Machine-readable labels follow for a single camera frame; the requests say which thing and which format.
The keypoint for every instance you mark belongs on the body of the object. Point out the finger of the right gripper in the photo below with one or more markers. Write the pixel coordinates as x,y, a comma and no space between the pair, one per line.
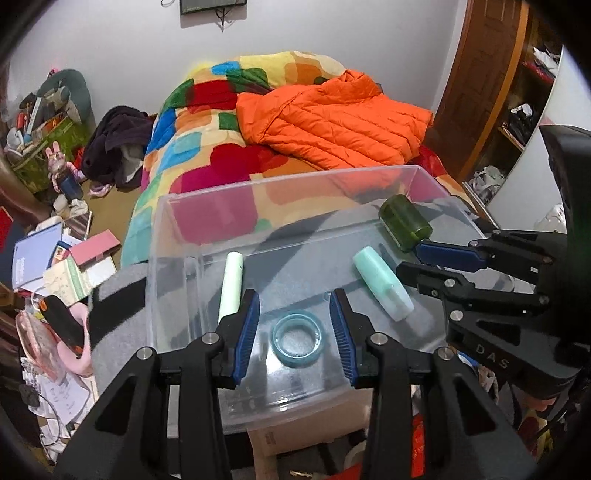
436,282
437,254

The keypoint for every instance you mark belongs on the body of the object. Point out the mint green tube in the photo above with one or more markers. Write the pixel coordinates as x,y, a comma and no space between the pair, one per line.
383,284

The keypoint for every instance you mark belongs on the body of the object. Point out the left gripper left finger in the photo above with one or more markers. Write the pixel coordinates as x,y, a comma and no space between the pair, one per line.
124,436

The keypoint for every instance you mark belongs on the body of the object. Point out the green spray bottle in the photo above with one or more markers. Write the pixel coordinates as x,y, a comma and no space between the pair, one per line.
404,222

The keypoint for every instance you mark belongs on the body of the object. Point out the colourful patchwork quilt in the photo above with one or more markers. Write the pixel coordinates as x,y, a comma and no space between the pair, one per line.
196,142

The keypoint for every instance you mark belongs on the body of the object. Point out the wooden door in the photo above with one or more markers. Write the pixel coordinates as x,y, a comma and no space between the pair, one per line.
484,66

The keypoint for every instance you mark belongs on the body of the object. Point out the grey neck pillow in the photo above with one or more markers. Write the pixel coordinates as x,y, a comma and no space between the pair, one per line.
67,91

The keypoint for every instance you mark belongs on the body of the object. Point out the light green slim tube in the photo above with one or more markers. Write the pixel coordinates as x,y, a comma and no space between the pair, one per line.
231,287

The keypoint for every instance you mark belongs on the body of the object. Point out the red flat box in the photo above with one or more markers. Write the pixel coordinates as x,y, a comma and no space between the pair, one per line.
6,222

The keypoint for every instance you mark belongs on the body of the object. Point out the pink rabbit toy figure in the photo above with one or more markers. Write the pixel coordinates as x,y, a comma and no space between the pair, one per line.
66,179

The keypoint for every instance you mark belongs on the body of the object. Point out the blue white booklet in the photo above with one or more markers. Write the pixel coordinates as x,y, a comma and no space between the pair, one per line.
32,255

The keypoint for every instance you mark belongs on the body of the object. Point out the dark purple clothes pile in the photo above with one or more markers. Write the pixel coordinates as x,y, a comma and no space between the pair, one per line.
115,151

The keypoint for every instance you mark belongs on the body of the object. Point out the small wall monitor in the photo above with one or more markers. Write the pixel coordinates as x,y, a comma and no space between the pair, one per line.
193,6

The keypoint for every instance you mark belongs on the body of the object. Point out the green bag of clutter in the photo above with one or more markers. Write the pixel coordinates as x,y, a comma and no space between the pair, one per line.
43,125

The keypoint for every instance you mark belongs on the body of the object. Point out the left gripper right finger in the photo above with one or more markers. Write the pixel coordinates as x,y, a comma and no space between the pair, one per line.
465,435

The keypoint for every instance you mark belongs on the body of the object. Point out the wooden shelf unit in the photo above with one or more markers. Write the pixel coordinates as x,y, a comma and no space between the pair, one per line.
526,101

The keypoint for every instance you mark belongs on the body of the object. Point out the clear plastic storage bin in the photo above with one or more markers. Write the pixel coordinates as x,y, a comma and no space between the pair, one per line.
298,235

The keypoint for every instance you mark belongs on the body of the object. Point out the orange puffer jacket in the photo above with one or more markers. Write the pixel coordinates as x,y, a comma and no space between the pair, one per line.
345,122

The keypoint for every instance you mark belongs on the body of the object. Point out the white sneakers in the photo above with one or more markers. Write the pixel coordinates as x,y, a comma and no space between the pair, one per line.
487,182

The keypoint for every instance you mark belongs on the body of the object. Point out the pink headphones black pouch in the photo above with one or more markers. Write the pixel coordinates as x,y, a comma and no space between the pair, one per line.
70,325

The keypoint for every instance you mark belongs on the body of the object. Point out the pink small box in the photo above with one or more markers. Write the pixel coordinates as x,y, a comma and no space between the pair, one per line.
94,249

